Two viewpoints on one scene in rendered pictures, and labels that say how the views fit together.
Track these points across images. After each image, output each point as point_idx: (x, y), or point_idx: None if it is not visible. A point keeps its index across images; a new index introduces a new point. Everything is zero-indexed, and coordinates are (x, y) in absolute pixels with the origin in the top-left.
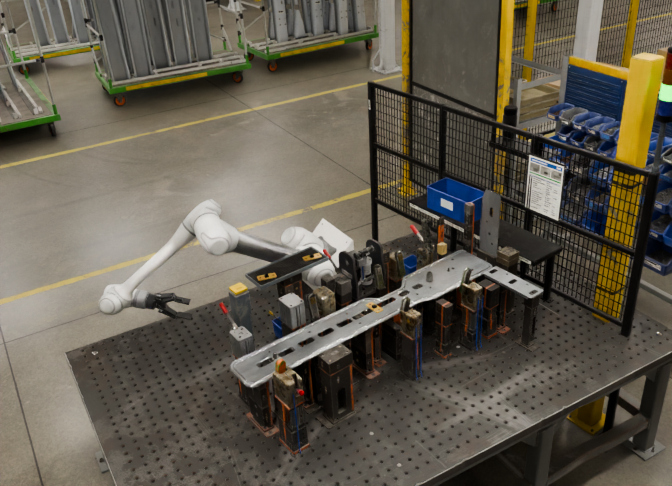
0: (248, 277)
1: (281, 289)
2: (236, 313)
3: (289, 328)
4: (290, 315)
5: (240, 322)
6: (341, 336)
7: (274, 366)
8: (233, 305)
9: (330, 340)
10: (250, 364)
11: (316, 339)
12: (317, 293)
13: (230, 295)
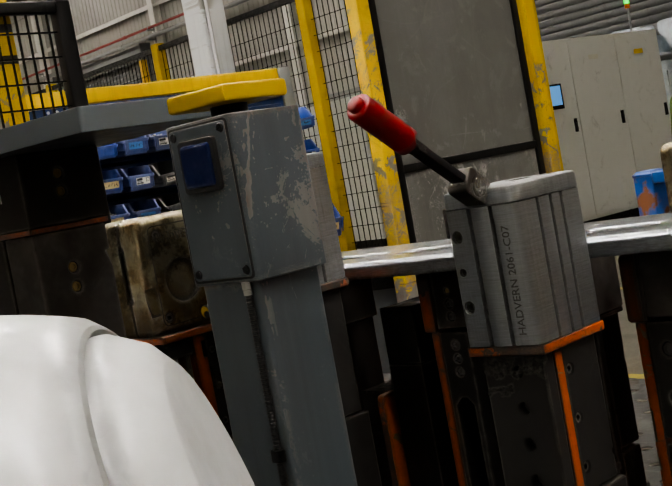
0: (115, 110)
1: (79, 260)
2: (310, 238)
3: (334, 287)
4: (330, 197)
5: (323, 304)
6: (375, 248)
7: (632, 220)
8: (283, 193)
9: (406, 245)
10: (662, 225)
11: (409, 249)
12: (164, 214)
13: (254, 130)
